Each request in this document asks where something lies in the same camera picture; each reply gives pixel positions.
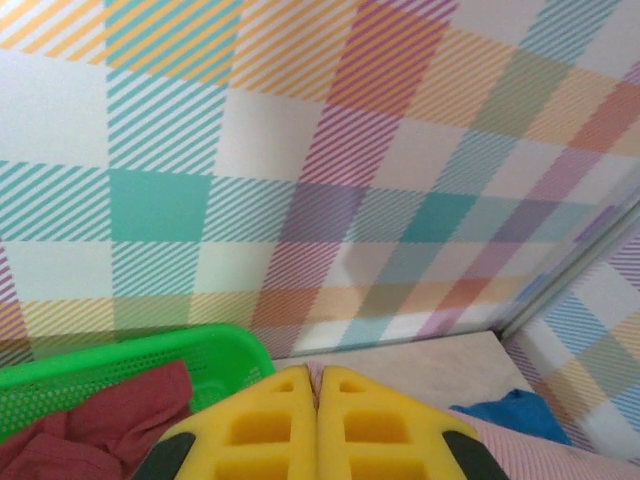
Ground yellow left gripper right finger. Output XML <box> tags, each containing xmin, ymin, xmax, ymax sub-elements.
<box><xmin>315</xmin><ymin>366</ymin><xmax>506</xmax><ymax>480</ymax></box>

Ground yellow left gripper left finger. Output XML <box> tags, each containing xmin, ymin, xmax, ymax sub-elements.
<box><xmin>134</xmin><ymin>364</ymin><xmax>319</xmax><ymax>480</ymax></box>

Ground blue tank top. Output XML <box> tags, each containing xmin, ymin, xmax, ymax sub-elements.
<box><xmin>449</xmin><ymin>388</ymin><xmax>574</xmax><ymax>447</ymax></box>

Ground dark red tank top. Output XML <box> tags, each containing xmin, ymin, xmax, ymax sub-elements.
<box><xmin>0</xmin><ymin>360</ymin><xmax>195</xmax><ymax>480</ymax></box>

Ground pink tank top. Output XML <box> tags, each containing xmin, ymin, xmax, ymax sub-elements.
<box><xmin>305</xmin><ymin>360</ymin><xmax>640</xmax><ymax>480</ymax></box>

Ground green plastic basket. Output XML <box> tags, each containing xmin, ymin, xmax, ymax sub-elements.
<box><xmin>0</xmin><ymin>323</ymin><xmax>275</xmax><ymax>446</ymax></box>

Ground aluminium frame post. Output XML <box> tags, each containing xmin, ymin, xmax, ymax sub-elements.
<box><xmin>499</xmin><ymin>197</ymin><xmax>640</xmax><ymax>342</ymax></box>

